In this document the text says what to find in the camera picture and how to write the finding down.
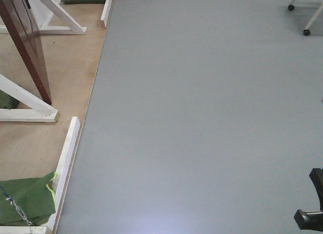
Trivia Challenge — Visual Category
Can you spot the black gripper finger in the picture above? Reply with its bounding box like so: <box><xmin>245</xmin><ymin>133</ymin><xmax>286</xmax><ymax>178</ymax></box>
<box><xmin>309</xmin><ymin>168</ymin><xmax>322</xmax><ymax>211</ymax></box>
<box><xmin>294</xmin><ymin>209</ymin><xmax>322</xmax><ymax>230</ymax></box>

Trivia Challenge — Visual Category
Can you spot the brown wooden door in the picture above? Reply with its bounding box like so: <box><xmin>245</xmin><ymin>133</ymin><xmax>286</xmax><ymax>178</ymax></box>
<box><xmin>11</xmin><ymin>0</ymin><xmax>52</xmax><ymax>105</ymax></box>

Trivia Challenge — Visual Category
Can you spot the white chair leg with caster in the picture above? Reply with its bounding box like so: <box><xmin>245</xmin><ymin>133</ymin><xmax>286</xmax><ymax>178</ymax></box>
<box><xmin>288</xmin><ymin>0</ymin><xmax>296</xmax><ymax>11</ymax></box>

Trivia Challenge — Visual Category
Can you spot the near white edge batten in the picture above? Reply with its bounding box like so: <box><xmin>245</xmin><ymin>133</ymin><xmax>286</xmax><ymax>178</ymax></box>
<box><xmin>46</xmin><ymin>116</ymin><xmax>81</xmax><ymax>233</ymax></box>

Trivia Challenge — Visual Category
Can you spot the white edge batten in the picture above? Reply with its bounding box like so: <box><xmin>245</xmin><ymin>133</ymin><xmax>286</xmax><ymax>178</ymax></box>
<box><xmin>46</xmin><ymin>116</ymin><xmax>81</xmax><ymax>233</ymax></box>
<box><xmin>100</xmin><ymin>0</ymin><xmax>113</xmax><ymax>28</ymax></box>

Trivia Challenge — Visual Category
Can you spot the far white edge batten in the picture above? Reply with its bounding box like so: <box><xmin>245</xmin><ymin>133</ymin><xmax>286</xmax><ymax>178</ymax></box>
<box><xmin>100</xmin><ymin>0</ymin><xmax>113</xmax><ymax>28</ymax></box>

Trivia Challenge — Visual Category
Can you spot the far white diagonal brace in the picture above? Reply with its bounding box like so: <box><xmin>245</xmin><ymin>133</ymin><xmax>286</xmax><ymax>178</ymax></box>
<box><xmin>1</xmin><ymin>0</ymin><xmax>87</xmax><ymax>37</ymax></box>

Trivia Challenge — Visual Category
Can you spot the white diagonal brace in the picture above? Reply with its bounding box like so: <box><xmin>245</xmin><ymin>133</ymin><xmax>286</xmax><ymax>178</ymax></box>
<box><xmin>1</xmin><ymin>0</ymin><xmax>87</xmax><ymax>37</ymax></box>
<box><xmin>1</xmin><ymin>75</ymin><xmax>59</xmax><ymax>123</ymax></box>

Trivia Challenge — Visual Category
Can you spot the near white diagonal brace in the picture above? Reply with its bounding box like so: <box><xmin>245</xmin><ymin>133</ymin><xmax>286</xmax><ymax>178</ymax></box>
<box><xmin>1</xmin><ymin>75</ymin><xmax>59</xmax><ymax>123</ymax></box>

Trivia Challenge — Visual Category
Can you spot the near green sandbag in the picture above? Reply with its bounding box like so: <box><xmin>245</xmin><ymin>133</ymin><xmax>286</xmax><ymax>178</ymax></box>
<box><xmin>1</xmin><ymin>172</ymin><xmax>57</xmax><ymax>226</ymax></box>

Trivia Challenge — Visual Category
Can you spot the plywood base platform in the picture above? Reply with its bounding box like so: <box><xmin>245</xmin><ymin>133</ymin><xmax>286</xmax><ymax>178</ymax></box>
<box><xmin>0</xmin><ymin>0</ymin><xmax>115</xmax><ymax>234</ymax></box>

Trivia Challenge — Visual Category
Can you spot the small green sandbag behind brace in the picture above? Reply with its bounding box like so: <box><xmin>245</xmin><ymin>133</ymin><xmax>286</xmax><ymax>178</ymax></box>
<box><xmin>0</xmin><ymin>90</ymin><xmax>20</xmax><ymax>109</ymax></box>

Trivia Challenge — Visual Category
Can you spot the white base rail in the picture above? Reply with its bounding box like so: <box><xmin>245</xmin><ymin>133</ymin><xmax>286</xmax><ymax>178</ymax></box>
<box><xmin>1</xmin><ymin>226</ymin><xmax>47</xmax><ymax>234</ymax></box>

